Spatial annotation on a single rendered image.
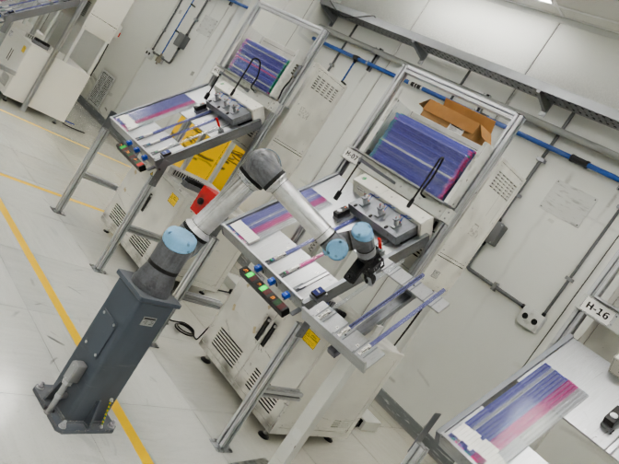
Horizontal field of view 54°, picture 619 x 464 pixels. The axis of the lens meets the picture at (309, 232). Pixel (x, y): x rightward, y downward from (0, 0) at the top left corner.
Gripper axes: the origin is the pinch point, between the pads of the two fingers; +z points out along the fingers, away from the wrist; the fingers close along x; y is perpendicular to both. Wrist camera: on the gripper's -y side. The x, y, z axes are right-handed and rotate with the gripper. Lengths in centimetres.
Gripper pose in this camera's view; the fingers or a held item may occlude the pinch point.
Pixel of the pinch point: (367, 284)
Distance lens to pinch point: 250.8
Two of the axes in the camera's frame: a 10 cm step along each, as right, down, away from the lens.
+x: -6.6, -5.1, 5.5
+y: 7.3, -6.2, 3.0
